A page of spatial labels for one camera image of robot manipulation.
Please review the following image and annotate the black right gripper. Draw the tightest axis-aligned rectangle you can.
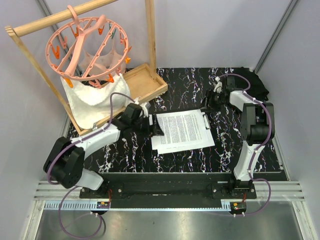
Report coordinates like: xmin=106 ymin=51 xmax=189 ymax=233
xmin=198 ymin=88 xmax=227 ymax=113

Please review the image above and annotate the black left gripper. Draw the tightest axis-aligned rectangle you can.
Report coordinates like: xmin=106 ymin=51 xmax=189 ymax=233
xmin=131 ymin=114 xmax=164 ymax=139

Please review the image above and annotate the printed paper sheet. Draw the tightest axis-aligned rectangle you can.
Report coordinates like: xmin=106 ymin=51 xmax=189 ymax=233
xmin=151 ymin=109 xmax=208 ymax=148
xmin=151 ymin=129 xmax=215 ymax=154

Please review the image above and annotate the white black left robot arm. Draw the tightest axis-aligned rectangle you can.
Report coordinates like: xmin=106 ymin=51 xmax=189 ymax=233
xmin=43 ymin=103 xmax=164 ymax=198

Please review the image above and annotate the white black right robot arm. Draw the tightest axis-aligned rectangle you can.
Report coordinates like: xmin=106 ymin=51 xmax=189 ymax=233
xmin=200 ymin=73 xmax=275 ymax=199

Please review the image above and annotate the black cloth bundle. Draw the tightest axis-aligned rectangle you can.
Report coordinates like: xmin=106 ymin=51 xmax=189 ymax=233
xmin=233 ymin=67 xmax=269 ymax=102

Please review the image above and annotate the white towel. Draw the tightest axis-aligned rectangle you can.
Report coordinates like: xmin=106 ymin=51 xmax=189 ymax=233
xmin=60 ymin=74 xmax=139 ymax=129

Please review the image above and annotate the sheer pink mesh garment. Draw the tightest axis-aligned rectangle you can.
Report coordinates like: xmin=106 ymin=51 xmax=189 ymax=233
xmin=78 ymin=40 xmax=122 ymax=76

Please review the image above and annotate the pink round clip hanger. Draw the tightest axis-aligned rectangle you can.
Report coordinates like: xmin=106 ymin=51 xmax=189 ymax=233
xmin=45 ymin=5 xmax=132 ymax=89

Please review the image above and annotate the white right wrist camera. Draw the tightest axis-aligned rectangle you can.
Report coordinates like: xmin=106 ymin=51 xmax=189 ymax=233
xmin=213 ymin=76 xmax=223 ymax=93

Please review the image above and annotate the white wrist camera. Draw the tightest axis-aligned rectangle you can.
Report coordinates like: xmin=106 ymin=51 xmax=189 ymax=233
xmin=213 ymin=76 xmax=223 ymax=93
xmin=135 ymin=101 xmax=151 ymax=117

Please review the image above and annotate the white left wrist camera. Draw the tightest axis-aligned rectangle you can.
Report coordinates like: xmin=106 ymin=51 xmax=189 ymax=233
xmin=135 ymin=101 xmax=151 ymax=117

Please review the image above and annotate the wooden drying rack frame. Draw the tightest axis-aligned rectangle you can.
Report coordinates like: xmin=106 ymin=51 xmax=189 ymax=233
xmin=6 ymin=0 xmax=168 ymax=136

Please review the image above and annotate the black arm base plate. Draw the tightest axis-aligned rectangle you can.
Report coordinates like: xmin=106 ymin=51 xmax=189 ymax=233
xmin=79 ymin=172 xmax=257 ymax=200

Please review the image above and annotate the aluminium rail frame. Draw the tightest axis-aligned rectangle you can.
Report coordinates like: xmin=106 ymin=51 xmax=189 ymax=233
xmin=23 ymin=159 xmax=316 ymax=240

